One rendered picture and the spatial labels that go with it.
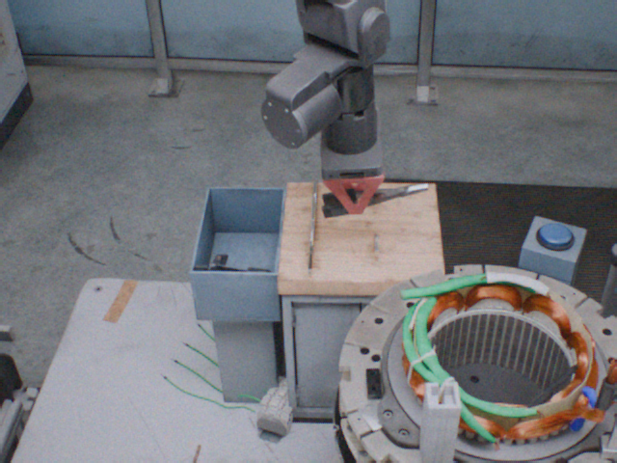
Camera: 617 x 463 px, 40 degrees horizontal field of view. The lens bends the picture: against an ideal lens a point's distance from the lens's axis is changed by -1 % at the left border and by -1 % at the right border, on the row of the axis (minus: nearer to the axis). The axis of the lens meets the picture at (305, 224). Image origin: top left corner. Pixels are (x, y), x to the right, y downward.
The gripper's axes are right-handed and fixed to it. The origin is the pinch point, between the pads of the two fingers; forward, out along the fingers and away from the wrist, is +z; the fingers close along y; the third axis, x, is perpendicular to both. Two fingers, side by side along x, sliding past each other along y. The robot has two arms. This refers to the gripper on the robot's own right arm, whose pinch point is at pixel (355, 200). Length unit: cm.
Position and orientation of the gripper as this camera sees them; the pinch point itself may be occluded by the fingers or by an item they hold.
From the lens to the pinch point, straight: 100.5
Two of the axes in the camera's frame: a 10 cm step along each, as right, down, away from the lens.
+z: 1.0, 7.2, 6.9
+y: -0.3, 7.0, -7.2
